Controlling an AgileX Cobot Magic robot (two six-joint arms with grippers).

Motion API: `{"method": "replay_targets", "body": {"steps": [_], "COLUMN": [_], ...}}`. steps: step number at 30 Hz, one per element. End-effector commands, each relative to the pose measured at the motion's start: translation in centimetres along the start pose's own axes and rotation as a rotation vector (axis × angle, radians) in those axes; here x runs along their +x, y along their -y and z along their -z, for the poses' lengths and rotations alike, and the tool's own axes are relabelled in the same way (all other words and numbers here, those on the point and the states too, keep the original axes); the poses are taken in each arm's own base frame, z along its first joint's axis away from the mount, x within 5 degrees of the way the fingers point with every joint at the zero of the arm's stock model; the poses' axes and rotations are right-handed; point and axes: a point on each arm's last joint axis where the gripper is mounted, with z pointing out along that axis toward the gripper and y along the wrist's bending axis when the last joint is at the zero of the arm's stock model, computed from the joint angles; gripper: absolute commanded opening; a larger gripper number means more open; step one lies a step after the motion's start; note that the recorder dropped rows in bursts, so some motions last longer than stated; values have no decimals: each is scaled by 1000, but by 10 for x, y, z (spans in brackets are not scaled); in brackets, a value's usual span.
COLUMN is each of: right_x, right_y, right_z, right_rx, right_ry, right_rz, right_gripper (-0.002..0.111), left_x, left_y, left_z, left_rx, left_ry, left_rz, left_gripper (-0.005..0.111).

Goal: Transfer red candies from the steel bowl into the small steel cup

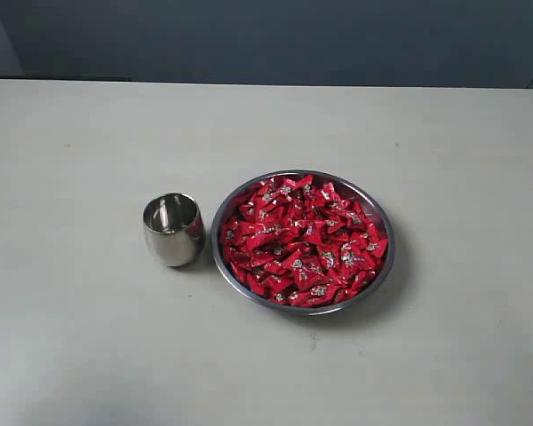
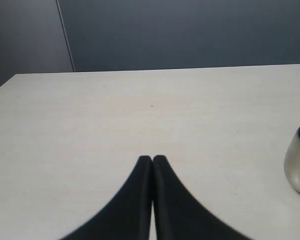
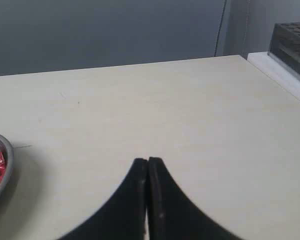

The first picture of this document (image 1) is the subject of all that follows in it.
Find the pile of red wrapped candies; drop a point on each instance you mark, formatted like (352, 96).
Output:
(302, 242)

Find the steel bowl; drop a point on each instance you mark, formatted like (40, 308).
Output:
(231, 270)

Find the stainless steel cup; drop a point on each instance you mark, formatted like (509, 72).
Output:
(174, 229)

